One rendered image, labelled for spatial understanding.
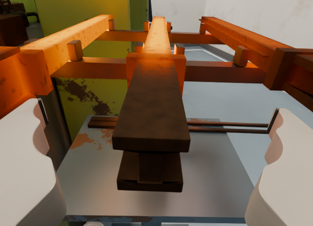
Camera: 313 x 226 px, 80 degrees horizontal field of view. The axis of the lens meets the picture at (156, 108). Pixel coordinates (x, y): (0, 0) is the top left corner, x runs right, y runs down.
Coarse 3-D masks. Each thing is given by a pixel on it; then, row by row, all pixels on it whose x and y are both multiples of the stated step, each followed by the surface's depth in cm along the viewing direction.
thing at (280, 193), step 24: (288, 120) 9; (288, 144) 8; (312, 144) 8; (264, 168) 6; (288, 168) 6; (312, 168) 6; (264, 192) 6; (288, 192) 6; (312, 192) 6; (264, 216) 6; (288, 216) 5; (312, 216) 5
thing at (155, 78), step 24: (144, 48) 19; (168, 48) 19; (144, 72) 12; (168, 72) 12; (144, 96) 9; (168, 96) 9; (120, 120) 7; (144, 120) 7; (168, 120) 8; (120, 144) 7; (144, 144) 7; (168, 144) 7; (120, 168) 8; (144, 168) 7; (168, 168) 8
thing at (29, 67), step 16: (96, 16) 42; (112, 16) 46; (64, 32) 25; (80, 32) 25; (96, 32) 33; (0, 48) 13; (16, 48) 13; (32, 48) 17; (48, 48) 18; (64, 48) 21; (0, 64) 13; (16, 64) 14; (32, 64) 14; (48, 64) 17; (0, 80) 13; (16, 80) 14; (32, 80) 15; (48, 80) 16; (0, 96) 13; (16, 96) 14; (32, 96) 15; (0, 112) 13
